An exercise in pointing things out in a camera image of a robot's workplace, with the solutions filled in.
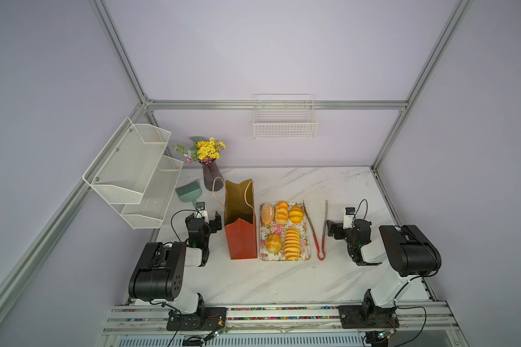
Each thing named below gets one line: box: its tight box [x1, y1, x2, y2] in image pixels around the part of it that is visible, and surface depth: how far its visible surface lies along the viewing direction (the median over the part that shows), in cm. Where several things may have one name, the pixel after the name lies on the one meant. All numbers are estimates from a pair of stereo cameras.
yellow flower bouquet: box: [172, 135, 227, 165], surface depth 93 cm
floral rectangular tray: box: [259, 201, 312, 262], surface depth 95 cm
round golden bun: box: [265, 233, 283, 254], surface depth 90 cm
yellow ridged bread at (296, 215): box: [288, 206, 304, 225], surface depth 100 cm
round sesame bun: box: [261, 203, 275, 226], surface depth 98 cm
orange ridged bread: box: [275, 200, 289, 225], surface depth 100 cm
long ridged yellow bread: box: [284, 226, 301, 261], surface depth 90 cm
